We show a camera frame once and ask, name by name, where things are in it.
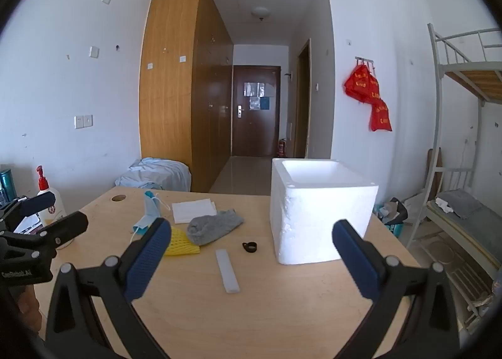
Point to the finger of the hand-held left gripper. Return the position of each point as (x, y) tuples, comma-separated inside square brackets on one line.
[(68, 225), (41, 203)]

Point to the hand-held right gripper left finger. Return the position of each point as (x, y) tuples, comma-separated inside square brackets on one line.
[(151, 257)]

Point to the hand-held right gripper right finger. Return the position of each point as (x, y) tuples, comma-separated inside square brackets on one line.
[(353, 261)]

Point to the blue face mask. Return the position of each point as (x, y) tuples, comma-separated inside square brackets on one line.
[(151, 206), (142, 225)]

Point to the yellow round sponge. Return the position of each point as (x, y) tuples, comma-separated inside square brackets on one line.
[(182, 245)]

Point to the white foam box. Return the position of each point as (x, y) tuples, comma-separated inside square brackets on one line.
[(321, 217)]

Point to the grey sock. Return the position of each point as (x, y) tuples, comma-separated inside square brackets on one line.
[(213, 225)]

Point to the person's left hand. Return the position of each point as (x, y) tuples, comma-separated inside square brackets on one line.
[(29, 310)]

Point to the white red-pump lotion bottle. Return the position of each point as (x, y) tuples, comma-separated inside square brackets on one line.
[(53, 206)]

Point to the teal bottle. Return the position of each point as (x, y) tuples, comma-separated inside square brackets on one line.
[(7, 184)]

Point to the green plastic basket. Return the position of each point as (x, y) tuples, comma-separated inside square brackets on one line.
[(396, 228)]

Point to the white tissue stack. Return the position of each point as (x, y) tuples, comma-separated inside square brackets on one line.
[(194, 210)]

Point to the black trash bag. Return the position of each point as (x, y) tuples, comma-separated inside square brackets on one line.
[(398, 208)]

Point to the white plastic bar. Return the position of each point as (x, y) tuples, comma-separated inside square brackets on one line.
[(228, 270)]

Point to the light blue cloth cover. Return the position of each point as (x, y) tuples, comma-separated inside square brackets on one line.
[(157, 172)]

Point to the small white cloth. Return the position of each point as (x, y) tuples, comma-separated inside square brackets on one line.
[(443, 205)]

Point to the grey blanket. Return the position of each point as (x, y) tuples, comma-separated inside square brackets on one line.
[(464, 202)]

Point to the leaning wooden board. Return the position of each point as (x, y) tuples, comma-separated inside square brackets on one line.
[(437, 165)]

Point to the red printed bag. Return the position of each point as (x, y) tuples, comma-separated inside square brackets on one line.
[(380, 117), (374, 90), (355, 84)]

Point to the wooden side door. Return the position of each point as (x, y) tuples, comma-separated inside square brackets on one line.
[(302, 108)]

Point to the dark brown entrance door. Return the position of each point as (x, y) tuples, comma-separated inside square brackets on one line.
[(255, 131)]

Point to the wooden wardrobe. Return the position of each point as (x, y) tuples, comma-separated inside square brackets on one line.
[(172, 88)]

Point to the white metal bunk bed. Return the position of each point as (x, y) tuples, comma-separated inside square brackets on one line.
[(470, 76)]

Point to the ceiling lamp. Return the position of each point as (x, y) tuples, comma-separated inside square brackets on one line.
[(261, 12)]

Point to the white wall socket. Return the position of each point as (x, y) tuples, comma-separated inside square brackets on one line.
[(83, 121)]

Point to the metal wall hook rack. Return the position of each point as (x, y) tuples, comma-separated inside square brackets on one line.
[(364, 59)]

